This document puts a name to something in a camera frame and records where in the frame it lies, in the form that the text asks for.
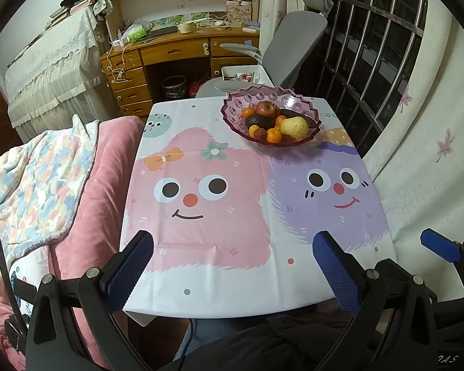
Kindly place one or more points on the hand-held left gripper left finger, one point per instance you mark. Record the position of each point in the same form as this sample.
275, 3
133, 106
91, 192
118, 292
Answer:
129, 270

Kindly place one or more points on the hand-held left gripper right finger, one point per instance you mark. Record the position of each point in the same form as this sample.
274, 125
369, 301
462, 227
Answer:
336, 270

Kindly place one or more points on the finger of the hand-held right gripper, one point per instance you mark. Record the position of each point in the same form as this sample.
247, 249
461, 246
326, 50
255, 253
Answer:
440, 244

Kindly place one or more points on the large orange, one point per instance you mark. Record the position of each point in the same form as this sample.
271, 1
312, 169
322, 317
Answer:
273, 136

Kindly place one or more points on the yellow pear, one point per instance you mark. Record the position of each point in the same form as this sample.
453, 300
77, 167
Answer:
294, 127

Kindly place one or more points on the small red fruit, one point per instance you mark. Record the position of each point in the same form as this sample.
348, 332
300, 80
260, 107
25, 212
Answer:
260, 133

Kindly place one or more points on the dark avocado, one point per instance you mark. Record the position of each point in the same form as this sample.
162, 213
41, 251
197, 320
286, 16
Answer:
257, 121

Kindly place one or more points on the pink plastic fruit bowl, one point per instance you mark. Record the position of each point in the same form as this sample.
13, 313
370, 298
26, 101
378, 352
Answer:
239, 98

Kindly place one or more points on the pink fleece blanket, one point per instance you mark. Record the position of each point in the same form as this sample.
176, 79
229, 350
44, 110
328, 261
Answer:
100, 201

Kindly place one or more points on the person's dark clothing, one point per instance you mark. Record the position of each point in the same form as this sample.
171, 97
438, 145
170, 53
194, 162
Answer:
286, 351

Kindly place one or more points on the white floral curtain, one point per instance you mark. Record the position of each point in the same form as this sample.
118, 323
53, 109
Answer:
429, 143

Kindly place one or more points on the cartoon printed tablecloth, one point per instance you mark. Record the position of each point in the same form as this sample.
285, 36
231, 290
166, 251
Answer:
236, 239

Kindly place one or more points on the pastel floral blanket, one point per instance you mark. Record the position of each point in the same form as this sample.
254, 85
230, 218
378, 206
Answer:
34, 185

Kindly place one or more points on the red apple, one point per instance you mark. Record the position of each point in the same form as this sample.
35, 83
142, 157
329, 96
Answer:
266, 109

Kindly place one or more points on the black waste bin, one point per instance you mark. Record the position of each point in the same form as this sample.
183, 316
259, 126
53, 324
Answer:
174, 87

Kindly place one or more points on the red bag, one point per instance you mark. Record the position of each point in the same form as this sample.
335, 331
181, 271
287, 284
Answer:
198, 89

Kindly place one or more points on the metal window grille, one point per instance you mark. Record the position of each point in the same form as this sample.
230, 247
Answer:
371, 46

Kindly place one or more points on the bed with white lace cover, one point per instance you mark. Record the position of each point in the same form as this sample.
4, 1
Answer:
50, 65

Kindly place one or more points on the white storage tray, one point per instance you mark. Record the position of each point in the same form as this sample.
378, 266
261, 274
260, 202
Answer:
232, 72

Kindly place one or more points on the wooden desk with drawers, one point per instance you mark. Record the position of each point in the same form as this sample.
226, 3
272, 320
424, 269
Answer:
178, 48

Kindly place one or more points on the white power strip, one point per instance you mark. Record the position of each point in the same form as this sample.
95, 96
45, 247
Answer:
118, 42

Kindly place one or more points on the grey office chair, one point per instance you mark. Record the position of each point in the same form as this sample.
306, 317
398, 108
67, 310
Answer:
290, 46

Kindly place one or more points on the green tissue pack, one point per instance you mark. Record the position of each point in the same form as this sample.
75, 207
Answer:
136, 33

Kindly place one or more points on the patterned ceramic mug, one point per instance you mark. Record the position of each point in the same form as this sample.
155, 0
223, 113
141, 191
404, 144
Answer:
187, 27

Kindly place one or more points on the wooden bookshelf hutch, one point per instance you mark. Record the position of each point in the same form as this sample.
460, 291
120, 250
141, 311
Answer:
158, 0

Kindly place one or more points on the printed cardboard box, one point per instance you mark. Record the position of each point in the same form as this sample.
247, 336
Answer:
239, 14

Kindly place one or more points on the black hat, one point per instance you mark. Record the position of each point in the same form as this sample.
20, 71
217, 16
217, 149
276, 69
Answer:
71, 1

